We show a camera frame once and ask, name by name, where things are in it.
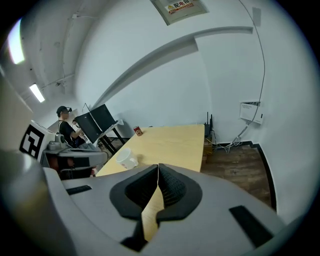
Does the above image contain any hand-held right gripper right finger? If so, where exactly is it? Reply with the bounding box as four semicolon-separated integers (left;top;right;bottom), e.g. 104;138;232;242
141;163;287;251

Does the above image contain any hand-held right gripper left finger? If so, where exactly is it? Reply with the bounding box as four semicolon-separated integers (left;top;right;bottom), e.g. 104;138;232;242
61;163;160;252

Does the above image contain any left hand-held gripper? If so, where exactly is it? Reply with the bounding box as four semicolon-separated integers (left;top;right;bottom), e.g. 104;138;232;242
18;119;109;171

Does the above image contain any white cup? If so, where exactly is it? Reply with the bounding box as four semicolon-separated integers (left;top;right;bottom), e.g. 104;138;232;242
115;147;139;171

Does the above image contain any black flat panel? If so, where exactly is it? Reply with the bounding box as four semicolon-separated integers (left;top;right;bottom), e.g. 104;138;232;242
89;103;119;131
74;111;104;145

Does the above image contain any black router with antennas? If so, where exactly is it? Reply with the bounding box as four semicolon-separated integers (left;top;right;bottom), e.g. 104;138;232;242
204;111;214;138

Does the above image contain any long ceiling light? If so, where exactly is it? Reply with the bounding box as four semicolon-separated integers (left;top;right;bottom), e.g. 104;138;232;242
28;82;46;103
6;18;26;65

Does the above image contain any bundle of floor cables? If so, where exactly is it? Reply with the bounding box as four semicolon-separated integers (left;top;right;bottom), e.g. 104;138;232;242
212;136;244;154

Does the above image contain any white wall junction box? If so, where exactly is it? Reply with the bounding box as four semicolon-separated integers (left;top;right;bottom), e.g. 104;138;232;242
238;100;264;126

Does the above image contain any grey wall cable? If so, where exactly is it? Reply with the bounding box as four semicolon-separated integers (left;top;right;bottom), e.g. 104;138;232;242
236;0;266;141

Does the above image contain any wall electrical panel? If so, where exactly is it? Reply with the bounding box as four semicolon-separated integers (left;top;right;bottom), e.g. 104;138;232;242
149;0;210;26

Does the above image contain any white wall cover plate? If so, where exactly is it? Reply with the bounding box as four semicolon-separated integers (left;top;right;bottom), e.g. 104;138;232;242
251;6;262;27

